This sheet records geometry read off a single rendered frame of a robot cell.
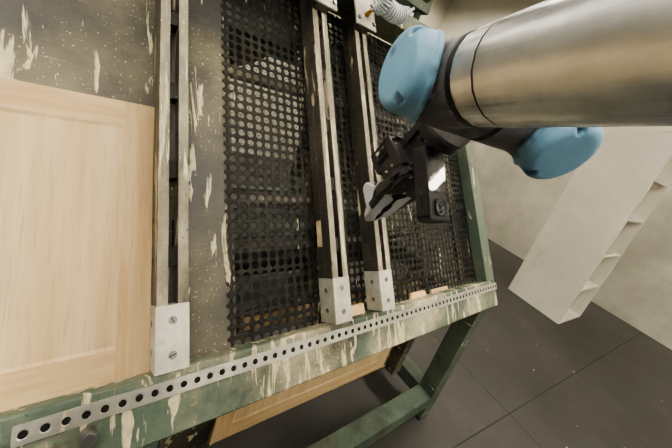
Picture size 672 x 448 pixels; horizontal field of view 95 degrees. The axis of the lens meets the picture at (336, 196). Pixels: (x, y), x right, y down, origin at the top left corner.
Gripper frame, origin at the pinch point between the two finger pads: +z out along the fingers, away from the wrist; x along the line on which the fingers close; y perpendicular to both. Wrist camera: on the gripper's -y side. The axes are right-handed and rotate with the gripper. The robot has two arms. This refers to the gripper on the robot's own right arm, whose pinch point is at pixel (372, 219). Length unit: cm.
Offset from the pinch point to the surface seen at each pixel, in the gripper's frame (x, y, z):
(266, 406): -14, -17, 102
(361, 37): -30, 82, -3
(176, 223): 28.7, 15.3, 26.3
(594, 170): -347, 89, 17
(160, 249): 31.4, 9.7, 27.4
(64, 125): 49, 33, 20
